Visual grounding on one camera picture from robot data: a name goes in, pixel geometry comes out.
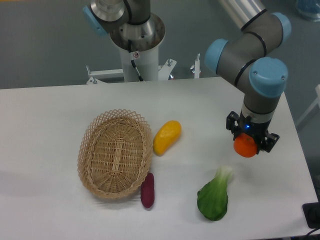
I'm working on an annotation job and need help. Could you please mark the yellow mango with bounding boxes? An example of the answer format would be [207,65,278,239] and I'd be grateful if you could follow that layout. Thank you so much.
[153,120,182,156]

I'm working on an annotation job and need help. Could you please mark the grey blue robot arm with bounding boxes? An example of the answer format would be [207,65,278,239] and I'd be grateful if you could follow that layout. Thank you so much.
[82,0,291,158]

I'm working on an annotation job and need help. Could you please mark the white pedestal base frame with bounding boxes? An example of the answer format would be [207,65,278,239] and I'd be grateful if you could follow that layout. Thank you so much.
[85,53,202,85]

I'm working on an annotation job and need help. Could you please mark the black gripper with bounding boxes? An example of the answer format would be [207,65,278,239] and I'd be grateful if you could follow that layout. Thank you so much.
[226,111,280,153]

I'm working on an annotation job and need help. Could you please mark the white frame at right edge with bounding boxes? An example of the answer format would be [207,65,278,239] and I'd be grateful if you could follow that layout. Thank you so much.
[295,84,320,130]

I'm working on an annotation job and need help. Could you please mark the black cable on pedestal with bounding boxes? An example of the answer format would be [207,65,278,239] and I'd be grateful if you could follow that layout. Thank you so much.
[127,39,145,82]

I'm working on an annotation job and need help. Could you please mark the purple sweet potato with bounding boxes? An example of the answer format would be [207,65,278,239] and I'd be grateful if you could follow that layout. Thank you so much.
[140,172,155,209]

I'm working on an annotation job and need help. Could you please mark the green bok choy leaf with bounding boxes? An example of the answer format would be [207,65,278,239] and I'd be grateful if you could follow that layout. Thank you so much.
[196,165,233,221]

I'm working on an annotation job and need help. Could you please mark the orange fruit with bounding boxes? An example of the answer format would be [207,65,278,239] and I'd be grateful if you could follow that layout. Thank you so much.
[233,133,258,158]

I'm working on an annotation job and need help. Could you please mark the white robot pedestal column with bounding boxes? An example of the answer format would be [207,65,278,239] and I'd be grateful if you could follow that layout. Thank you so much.
[109,13,166,83]

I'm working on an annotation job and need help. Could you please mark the black device at table edge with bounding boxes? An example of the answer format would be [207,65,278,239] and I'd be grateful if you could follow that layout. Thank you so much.
[302,202,320,229]

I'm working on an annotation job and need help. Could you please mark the blue object top right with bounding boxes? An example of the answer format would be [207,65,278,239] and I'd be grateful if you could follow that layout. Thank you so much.
[295,0,320,22]

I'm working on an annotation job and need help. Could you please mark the woven wicker basket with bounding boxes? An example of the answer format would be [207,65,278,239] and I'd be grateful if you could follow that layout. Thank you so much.
[77,109,153,200]

